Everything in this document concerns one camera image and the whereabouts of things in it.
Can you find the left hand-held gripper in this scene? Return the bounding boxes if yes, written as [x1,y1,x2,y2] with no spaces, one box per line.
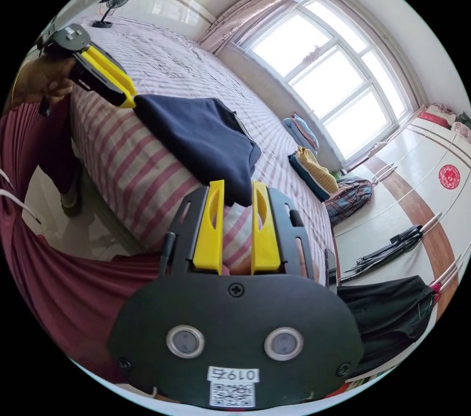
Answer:
[36,24,138,117]

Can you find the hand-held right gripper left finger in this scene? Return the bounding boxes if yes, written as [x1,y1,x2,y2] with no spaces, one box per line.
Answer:
[192,179,225,274]

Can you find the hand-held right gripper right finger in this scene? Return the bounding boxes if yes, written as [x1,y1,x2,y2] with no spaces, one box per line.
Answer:
[251,181,283,275]

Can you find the dark blue short sleeve shirt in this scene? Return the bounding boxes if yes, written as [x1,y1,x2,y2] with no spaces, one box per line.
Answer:
[133,94,262,208]

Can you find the person's right hand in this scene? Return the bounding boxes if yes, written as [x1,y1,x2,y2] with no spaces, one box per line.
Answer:
[220,262,254,276]

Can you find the person's left hand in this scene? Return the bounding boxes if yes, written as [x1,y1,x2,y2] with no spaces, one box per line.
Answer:
[10,53,75,106]

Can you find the pile of clothes with yellow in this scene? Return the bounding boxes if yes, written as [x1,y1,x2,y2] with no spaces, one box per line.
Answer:
[288,146,340,203]

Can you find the bed with striped sheet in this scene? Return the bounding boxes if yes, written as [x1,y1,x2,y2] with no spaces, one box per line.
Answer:
[69,16,338,288]

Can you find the plaid bag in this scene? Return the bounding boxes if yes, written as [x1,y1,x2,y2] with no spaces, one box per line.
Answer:
[325,176,374,227]

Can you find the pile of blue pink clothes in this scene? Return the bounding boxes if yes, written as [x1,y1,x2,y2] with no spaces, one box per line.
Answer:
[281,113,320,151]

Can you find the black hanging garment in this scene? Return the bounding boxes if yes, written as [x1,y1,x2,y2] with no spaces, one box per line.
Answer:
[337,275,439,381]

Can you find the pink curtain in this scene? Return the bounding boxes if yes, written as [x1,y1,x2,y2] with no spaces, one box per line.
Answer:
[198,0,321,55]

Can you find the white cupboard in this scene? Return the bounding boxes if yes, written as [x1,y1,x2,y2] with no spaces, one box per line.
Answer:
[334,103,471,317]

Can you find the person's body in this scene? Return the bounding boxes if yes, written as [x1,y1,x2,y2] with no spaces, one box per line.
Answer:
[0,96,174,387]

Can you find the white framed window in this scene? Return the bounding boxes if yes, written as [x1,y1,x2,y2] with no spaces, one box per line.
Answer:
[235,0,424,163]

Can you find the black straps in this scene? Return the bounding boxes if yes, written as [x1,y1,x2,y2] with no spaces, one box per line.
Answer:
[340,225,424,282]

